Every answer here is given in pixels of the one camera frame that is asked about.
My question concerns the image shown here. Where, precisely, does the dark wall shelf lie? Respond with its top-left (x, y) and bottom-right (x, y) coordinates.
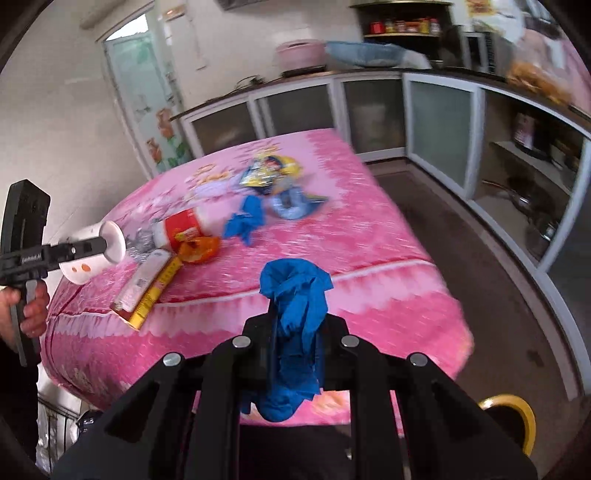
top-left (349, 0), bottom-right (456, 46)

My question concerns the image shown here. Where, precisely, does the person's left forearm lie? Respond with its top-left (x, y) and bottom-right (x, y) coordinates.
top-left (0, 339), bottom-right (40, 462)

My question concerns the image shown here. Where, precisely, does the wire dish rack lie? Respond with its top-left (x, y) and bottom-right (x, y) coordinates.
top-left (36, 392), bottom-right (95, 464)

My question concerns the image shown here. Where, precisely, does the glass door with flower stickers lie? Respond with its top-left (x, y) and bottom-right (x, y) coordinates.
top-left (102, 13), bottom-right (191, 180)

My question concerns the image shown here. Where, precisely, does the yellow snack packet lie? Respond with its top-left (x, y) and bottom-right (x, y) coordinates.
top-left (239, 155), bottom-right (304, 188)

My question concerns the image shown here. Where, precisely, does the white kitchen cabinet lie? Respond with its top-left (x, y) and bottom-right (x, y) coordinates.
top-left (179, 69), bottom-right (591, 289)

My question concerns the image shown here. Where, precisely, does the yellow carton box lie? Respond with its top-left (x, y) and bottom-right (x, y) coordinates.
top-left (128, 256), bottom-right (184, 331)

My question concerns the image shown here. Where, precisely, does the orange peel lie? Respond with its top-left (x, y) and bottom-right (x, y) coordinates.
top-left (178, 236), bottom-right (219, 265)

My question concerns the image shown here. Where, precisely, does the microwave oven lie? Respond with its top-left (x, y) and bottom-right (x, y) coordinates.
top-left (463, 30), bottom-right (514, 75)

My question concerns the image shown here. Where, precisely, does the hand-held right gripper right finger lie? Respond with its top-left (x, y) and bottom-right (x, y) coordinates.
top-left (318, 316), bottom-right (539, 480)

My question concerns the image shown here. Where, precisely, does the light blue face mask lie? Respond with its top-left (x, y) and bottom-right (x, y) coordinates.
top-left (269, 186), bottom-right (329, 221)

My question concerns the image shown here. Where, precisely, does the row of spice jars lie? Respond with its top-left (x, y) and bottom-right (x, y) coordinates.
top-left (369, 17), bottom-right (443, 36)

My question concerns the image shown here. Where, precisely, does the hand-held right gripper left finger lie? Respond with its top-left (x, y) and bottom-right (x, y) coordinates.
top-left (55, 316), bottom-right (278, 480)

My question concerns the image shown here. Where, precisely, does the white carton box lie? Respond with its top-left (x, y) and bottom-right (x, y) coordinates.
top-left (110, 249), bottom-right (171, 320)

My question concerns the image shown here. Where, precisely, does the blue plastic basin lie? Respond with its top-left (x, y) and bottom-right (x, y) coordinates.
top-left (325, 41), bottom-right (433, 70)

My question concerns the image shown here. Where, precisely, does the pink cooking pot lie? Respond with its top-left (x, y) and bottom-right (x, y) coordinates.
top-left (276, 39), bottom-right (327, 75)

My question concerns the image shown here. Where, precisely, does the orange food bag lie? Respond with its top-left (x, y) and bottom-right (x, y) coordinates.
top-left (507, 61), bottom-right (574, 106)

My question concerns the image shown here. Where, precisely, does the crumpled silver foil wrapper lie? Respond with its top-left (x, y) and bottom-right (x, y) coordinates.
top-left (123, 228), bottom-right (158, 265)

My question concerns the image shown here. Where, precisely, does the red and white paper cup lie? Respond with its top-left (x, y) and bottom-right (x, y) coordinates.
top-left (154, 209), bottom-right (223, 254)

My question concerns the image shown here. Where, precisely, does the black induction cooker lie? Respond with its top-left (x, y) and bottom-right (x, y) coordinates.
top-left (279, 66), bottom-right (329, 78)

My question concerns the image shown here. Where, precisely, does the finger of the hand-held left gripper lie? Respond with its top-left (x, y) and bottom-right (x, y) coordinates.
top-left (46, 235), bottom-right (108, 272)

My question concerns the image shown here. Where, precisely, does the person's left hand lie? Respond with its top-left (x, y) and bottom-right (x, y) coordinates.
top-left (0, 281), bottom-right (50, 346)

